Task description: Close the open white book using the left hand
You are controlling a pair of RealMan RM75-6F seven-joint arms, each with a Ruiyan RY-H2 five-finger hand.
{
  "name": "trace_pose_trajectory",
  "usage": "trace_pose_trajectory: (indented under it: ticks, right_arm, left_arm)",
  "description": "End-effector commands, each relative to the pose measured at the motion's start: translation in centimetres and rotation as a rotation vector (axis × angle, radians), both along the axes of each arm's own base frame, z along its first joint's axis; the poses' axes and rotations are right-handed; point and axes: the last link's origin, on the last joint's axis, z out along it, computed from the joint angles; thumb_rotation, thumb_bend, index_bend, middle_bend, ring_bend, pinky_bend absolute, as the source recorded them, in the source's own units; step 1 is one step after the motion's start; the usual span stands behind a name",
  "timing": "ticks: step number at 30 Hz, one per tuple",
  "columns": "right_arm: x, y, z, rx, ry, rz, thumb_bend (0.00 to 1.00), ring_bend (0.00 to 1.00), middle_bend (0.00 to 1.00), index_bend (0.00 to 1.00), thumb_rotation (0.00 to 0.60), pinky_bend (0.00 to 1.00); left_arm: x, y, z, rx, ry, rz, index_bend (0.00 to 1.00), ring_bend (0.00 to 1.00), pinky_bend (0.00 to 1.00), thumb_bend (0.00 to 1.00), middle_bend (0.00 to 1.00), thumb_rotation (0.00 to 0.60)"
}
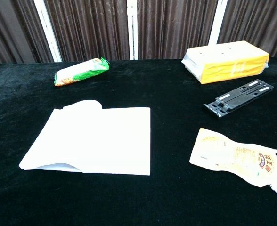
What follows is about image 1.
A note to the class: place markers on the brown pleated curtain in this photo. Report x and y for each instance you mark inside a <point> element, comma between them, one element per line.
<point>89,28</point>
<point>173,26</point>
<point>258,21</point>
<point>11,30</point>

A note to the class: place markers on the white frame post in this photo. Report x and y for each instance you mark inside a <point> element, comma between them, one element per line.
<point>47,30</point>
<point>132,28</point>
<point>217,23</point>

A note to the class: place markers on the orange spout pouch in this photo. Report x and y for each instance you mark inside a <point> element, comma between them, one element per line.
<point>237,157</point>

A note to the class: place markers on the black velvet tablecloth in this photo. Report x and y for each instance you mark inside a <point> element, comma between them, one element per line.
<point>138,200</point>

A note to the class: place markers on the yellow tissue pack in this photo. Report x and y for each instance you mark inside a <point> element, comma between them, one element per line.
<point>228,62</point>

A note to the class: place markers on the black folding phone stand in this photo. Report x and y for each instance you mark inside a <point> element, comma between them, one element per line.
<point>239,96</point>

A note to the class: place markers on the white paper booklet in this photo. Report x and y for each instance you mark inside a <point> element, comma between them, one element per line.
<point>100,139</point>

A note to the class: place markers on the green white snack packet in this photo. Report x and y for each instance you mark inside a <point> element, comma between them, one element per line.
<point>82,70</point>

